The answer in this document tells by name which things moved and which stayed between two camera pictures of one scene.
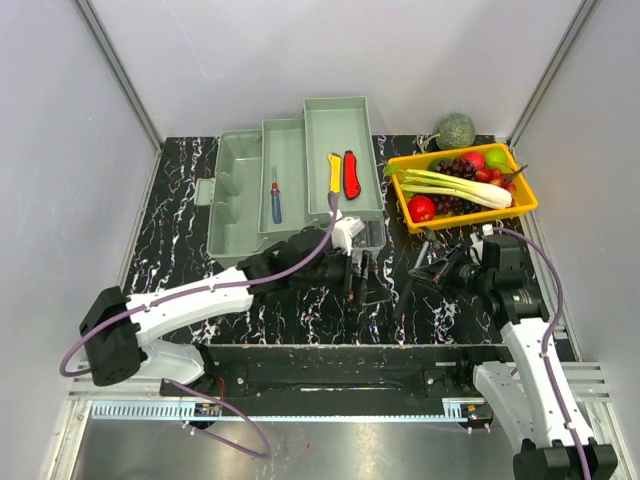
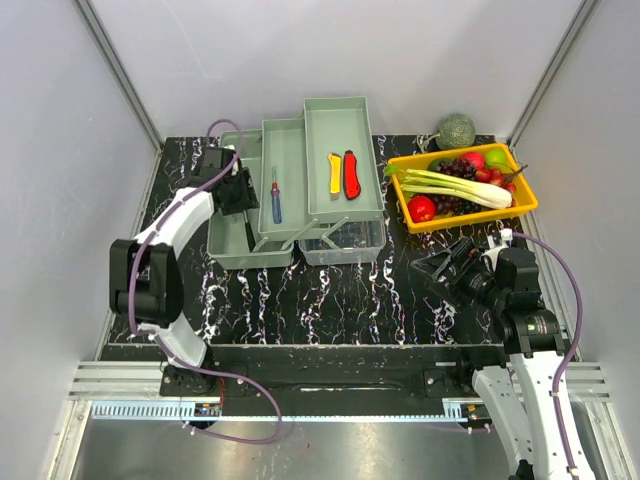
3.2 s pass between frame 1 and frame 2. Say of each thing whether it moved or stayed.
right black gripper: stayed
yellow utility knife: stayed
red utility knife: stayed
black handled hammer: moved
